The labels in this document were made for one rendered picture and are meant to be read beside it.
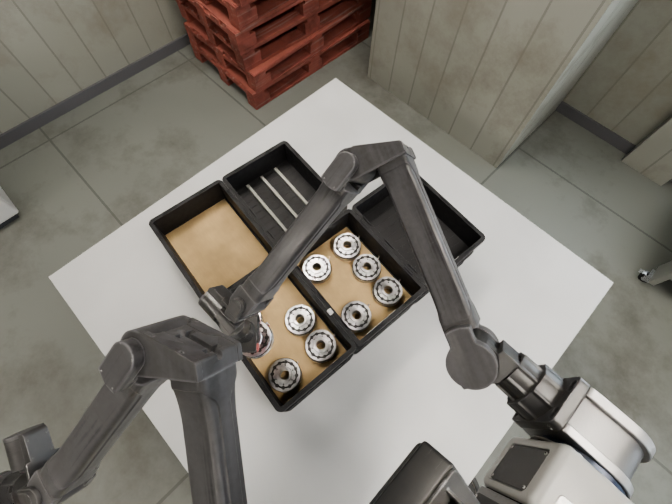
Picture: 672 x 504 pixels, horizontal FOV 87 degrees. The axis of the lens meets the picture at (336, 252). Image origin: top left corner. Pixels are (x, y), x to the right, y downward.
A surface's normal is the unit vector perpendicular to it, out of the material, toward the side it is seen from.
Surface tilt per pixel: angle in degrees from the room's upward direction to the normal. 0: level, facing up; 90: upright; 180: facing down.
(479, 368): 40
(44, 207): 0
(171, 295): 0
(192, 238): 0
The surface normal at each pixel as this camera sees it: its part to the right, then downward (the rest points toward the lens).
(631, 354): 0.02, -0.40
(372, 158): -0.44, 0.10
